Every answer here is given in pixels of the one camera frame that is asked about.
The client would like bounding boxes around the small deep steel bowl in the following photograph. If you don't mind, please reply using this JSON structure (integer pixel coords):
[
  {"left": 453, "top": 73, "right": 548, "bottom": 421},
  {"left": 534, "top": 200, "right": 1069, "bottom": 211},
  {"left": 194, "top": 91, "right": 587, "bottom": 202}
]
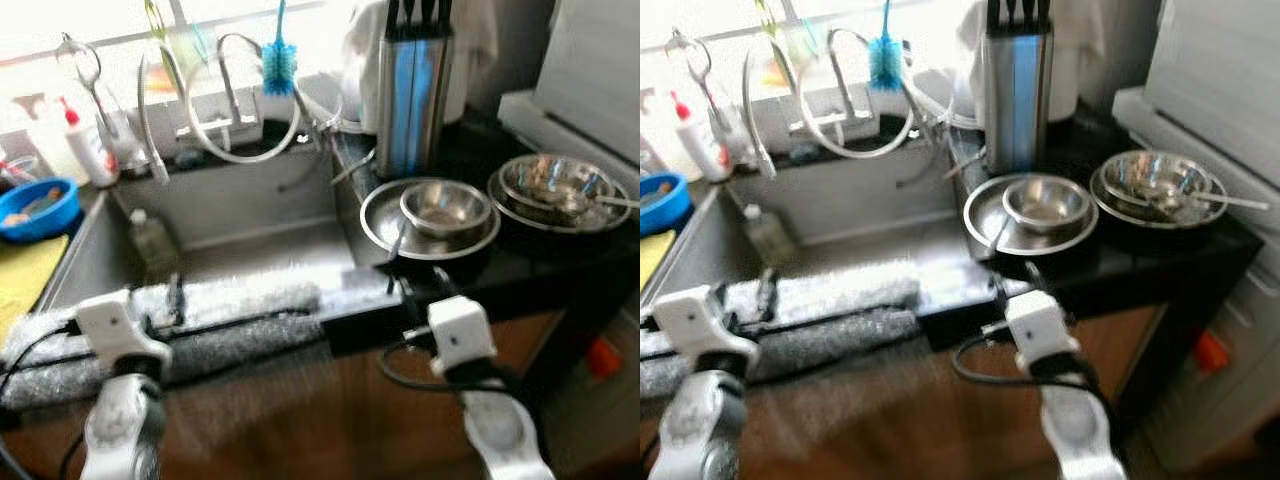
[
  {"left": 399, "top": 179, "right": 494, "bottom": 240},
  {"left": 1001, "top": 174, "right": 1094, "bottom": 234}
]

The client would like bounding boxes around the clear plastic bottle white cap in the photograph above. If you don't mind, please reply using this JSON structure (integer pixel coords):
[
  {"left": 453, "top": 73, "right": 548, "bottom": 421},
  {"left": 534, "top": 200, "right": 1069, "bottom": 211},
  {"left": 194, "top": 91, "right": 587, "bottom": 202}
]
[
  {"left": 741, "top": 202, "right": 799, "bottom": 267},
  {"left": 126, "top": 207, "right": 182, "bottom": 277}
]

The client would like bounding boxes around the steel plate under large bowl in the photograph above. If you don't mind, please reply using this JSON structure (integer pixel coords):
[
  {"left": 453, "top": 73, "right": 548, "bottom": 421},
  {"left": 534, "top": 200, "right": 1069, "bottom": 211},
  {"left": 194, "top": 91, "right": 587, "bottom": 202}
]
[
  {"left": 1089, "top": 159, "right": 1230, "bottom": 232},
  {"left": 487, "top": 164, "right": 634, "bottom": 237}
]

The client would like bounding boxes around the stainless steel sink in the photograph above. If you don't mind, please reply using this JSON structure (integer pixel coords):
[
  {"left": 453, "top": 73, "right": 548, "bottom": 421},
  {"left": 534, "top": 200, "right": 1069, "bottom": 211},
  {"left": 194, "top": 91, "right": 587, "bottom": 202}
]
[
  {"left": 40, "top": 148, "right": 383, "bottom": 313},
  {"left": 645, "top": 143, "right": 987, "bottom": 307}
]

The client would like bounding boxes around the yellow dish cloth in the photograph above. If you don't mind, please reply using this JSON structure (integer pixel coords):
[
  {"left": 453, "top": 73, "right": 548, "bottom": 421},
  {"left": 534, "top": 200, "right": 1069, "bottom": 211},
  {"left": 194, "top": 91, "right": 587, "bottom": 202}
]
[
  {"left": 0, "top": 234, "right": 72, "bottom": 347},
  {"left": 640, "top": 229, "right": 680, "bottom": 292}
]

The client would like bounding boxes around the blue plastic bowl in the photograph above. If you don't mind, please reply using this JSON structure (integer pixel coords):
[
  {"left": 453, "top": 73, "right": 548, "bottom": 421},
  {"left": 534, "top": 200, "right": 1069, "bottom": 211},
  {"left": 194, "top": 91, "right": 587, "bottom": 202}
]
[
  {"left": 0, "top": 176, "right": 82, "bottom": 245},
  {"left": 640, "top": 171, "right": 694, "bottom": 237}
]

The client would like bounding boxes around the brown wood sink cabinet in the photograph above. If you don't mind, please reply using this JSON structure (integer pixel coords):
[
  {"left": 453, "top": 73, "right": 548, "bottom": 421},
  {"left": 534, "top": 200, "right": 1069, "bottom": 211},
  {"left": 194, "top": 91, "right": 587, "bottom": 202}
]
[
  {"left": 0, "top": 308, "right": 563, "bottom": 480},
  {"left": 640, "top": 303, "right": 1173, "bottom": 480}
]

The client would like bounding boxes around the orange plastic object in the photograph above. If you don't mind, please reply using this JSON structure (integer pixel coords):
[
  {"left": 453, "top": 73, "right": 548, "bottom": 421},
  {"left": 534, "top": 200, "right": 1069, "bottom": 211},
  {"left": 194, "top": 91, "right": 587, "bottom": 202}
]
[
  {"left": 1192, "top": 329, "right": 1232, "bottom": 374},
  {"left": 584, "top": 336, "right": 624, "bottom": 382}
]

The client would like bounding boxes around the white soap bottle red pump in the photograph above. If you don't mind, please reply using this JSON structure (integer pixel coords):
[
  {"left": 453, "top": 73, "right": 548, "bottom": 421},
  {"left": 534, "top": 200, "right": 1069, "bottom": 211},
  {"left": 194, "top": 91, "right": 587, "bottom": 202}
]
[
  {"left": 667, "top": 89, "right": 732, "bottom": 184},
  {"left": 59, "top": 96, "right": 120, "bottom": 189}
]

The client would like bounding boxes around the flexible steel spring faucet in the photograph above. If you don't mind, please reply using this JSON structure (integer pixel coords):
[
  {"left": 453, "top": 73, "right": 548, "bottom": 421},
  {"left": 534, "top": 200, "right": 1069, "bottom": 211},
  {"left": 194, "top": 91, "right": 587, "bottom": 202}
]
[
  {"left": 741, "top": 49, "right": 797, "bottom": 182},
  {"left": 136, "top": 54, "right": 192, "bottom": 187}
]

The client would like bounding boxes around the steel knife block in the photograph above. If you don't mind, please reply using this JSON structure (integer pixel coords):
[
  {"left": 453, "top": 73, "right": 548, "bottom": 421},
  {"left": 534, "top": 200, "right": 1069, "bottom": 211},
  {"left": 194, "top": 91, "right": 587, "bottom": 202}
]
[
  {"left": 981, "top": 0, "right": 1057, "bottom": 177},
  {"left": 377, "top": 0, "right": 457, "bottom": 182}
]

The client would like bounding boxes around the white spray bottle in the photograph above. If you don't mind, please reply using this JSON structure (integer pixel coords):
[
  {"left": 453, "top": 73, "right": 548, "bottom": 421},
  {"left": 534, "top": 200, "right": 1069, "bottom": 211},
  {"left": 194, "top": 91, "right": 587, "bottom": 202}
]
[
  {"left": 640, "top": 87, "right": 682, "bottom": 177},
  {"left": 14, "top": 91, "right": 77, "bottom": 187}
]

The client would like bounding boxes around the steel gooseneck mixer tap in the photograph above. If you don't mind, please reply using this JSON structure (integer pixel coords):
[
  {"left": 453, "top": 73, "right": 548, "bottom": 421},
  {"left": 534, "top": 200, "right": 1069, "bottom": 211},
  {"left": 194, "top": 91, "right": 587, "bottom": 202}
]
[
  {"left": 180, "top": 29, "right": 347, "bottom": 153},
  {"left": 795, "top": 27, "right": 952, "bottom": 148}
]

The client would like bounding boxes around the white hanging towel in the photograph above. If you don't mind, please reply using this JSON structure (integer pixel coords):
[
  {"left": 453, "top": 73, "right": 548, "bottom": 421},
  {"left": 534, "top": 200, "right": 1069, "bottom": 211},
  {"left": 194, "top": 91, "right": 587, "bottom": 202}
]
[
  {"left": 954, "top": 0, "right": 1107, "bottom": 122},
  {"left": 340, "top": 0, "right": 500, "bottom": 127}
]

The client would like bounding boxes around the white washing machine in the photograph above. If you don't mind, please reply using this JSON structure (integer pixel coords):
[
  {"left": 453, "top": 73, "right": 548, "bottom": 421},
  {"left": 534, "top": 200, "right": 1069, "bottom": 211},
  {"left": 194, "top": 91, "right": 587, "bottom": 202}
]
[
  {"left": 497, "top": 0, "right": 641, "bottom": 461},
  {"left": 1108, "top": 0, "right": 1280, "bottom": 471}
]

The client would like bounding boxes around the blue bottle brush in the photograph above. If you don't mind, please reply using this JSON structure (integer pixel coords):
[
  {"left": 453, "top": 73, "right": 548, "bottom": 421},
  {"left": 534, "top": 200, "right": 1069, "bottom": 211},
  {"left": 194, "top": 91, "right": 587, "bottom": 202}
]
[
  {"left": 867, "top": 0, "right": 907, "bottom": 94},
  {"left": 261, "top": 0, "right": 300, "bottom": 97}
]

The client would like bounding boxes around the green plastic utensil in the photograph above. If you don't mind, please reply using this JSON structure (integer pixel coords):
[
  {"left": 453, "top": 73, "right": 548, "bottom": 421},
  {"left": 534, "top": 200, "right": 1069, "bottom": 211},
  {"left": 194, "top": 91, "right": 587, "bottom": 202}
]
[
  {"left": 754, "top": 0, "right": 792, "bottom": 42},
  {"left": 144, "top": 0, "right": 177, "bottom": 47}
]

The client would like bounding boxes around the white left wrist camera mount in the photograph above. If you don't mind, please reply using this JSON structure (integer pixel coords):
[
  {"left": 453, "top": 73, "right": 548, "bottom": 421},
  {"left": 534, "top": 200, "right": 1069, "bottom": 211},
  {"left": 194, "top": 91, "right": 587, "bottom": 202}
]
[
  {"left": 650, "top": 284, "right": 762, "bottom": 377},
  {"left": 75, "top": 289, "right": 174, "bottom": 377}
]

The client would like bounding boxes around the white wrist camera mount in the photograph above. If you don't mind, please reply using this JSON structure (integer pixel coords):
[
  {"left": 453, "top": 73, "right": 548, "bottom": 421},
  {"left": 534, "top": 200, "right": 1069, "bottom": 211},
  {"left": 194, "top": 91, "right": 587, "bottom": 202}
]
[
  {"left": 427, "top": 294, "right": 499, "bottom": 380},
  {"left": 1004, "top": 289, "right": 1082, "bottom": 372},
  {"left": 75, "top": 289, "right": 174, "bottom": 377},
  {"left": 650, "top": 284, "right": 762, "bottom": 377}
]

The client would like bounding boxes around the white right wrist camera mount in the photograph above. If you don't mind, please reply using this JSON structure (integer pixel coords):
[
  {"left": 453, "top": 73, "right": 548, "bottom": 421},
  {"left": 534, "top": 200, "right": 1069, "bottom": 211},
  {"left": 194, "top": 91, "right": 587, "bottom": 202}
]
[
  {"left": 427, "top": 294, "right": 499, "bottom": 380},
  {"left": 1004, "top": 289, "right": 1082, "bottom": 372}
]

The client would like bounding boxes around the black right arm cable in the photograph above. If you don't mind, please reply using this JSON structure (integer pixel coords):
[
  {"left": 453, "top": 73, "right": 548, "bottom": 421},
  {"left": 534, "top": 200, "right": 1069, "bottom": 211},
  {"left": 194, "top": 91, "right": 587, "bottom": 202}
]
[
  {"left": 378, "top": 335, "right": 481, "bottom": 393},
  {"left": 950, "top": 328, "right": 1061, "bottom": 389}
]

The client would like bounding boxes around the white water hose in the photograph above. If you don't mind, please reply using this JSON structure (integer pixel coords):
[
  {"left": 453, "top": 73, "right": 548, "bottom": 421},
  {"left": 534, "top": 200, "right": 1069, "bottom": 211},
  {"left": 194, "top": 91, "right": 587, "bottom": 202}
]
[
  {"left": 794, "top": 54, "right": 956, "bottom": 160},
  {"left": 184, "top": 58, "right": 346, "bottom": 165}
]

